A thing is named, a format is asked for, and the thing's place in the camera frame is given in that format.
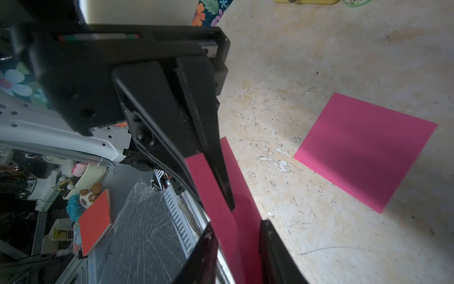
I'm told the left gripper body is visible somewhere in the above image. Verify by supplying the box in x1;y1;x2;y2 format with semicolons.
10;22;231;135

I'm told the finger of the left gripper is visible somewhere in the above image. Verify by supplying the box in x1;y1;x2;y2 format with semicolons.
176;56;235;210
112;61;203;195

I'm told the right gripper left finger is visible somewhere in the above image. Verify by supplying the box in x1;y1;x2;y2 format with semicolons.
173;223;218;284

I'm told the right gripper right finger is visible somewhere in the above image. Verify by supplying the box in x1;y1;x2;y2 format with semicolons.
259;220;308;284

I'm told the pink square paper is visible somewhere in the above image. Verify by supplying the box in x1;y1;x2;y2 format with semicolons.
185;137;263;284

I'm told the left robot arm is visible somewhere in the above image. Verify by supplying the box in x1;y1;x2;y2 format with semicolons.
1;22;235;209

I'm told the red notebook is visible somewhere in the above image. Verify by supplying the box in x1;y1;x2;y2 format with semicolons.
79;189;113;257

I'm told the small drawer cabinet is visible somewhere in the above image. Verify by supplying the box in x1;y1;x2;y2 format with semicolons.
274;0;338;5

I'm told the green lidded can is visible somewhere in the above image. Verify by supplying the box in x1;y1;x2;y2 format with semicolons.
344;0;371;7

